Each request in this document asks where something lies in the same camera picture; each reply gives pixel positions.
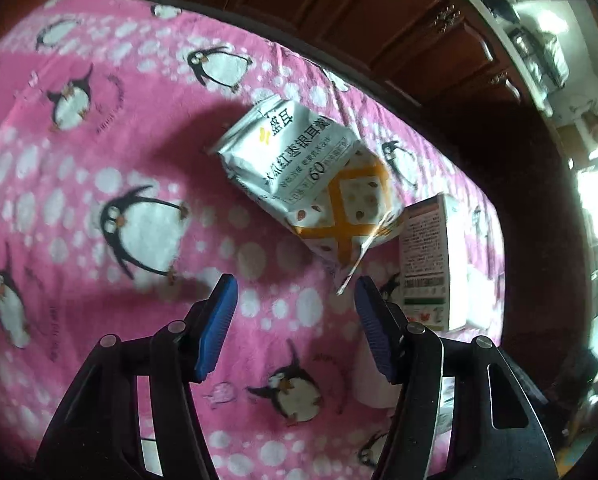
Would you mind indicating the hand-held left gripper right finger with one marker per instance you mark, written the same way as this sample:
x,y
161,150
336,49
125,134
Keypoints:
x,y
374,330

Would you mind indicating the pink penguin blanket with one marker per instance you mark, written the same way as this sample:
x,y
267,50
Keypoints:
x,y
129,125

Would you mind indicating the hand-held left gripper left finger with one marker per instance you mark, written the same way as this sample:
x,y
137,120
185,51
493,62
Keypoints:
x,y
219,330

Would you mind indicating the white snack bag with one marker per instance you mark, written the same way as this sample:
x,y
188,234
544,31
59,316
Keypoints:
x,y
289,160

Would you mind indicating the black dish rack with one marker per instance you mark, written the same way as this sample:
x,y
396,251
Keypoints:
x,y
544,57

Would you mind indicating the white packet with green print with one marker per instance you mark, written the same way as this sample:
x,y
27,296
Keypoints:
x,y
446,402

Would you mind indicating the wooden lower cabinets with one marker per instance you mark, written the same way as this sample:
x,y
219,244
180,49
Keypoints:
x,y
379,20

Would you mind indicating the wooden cutting board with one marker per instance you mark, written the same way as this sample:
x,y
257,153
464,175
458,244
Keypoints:
x,y
571,147

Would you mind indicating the green and white box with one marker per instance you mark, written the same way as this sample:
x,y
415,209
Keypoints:
x,y
429,260

